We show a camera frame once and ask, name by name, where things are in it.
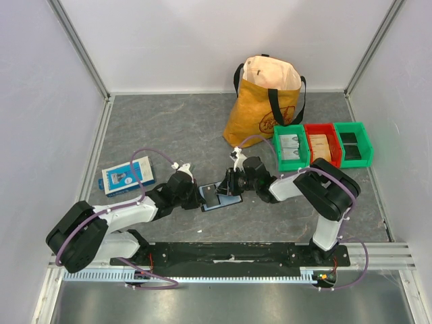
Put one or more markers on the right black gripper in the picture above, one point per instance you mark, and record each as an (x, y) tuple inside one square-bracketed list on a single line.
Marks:
[(228, 182)]

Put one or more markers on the right green plastic bin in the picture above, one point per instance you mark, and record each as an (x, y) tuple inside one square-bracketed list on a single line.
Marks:
[(364, 144)]

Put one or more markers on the blue white card box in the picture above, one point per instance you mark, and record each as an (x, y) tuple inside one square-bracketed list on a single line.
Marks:
[(121, 178)]

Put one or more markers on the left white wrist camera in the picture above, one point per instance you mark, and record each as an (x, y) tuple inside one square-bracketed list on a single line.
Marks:
[(185, 168)]

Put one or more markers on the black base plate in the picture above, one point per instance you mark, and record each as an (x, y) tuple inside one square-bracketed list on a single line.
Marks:
[(166, 255)]

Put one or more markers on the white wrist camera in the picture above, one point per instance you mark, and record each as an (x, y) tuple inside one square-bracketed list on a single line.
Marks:
[(238, 158), (185, 168)]

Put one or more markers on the green plastic bin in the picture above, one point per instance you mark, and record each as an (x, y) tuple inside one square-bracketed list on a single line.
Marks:
[(364, 144), (292, 165)]

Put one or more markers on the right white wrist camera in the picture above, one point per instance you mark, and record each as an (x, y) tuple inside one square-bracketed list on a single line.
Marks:
[(238, 158)]

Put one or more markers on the black cards stack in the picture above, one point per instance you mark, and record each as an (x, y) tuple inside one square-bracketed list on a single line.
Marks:
[(350, 145)]

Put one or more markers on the left green plastic bin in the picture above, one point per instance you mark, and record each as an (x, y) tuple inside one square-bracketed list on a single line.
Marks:
[(292, 165)]

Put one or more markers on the yellow tote bag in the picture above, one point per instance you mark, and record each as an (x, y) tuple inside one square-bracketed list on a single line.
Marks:
[(267, 92)]

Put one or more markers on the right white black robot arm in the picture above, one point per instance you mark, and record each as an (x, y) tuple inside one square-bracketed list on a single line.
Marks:
[(330, 191)]

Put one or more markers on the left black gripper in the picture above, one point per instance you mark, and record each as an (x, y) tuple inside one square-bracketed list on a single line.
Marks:
[(198, 200)]

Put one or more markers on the slotted cable duct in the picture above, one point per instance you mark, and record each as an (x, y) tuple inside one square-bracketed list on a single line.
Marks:
[(133, 276)]

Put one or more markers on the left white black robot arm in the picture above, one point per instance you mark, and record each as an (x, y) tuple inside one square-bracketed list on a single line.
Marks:
[(87, 232)]

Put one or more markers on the gold cards stack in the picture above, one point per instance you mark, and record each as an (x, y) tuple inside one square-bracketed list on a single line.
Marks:
[(319, 147)]

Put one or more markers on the red plastic bin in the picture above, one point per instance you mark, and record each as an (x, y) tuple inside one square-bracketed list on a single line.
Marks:
[(333, 140)]

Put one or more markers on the silver cards stack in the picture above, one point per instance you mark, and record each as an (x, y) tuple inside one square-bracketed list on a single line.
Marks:
[(289, 146)]

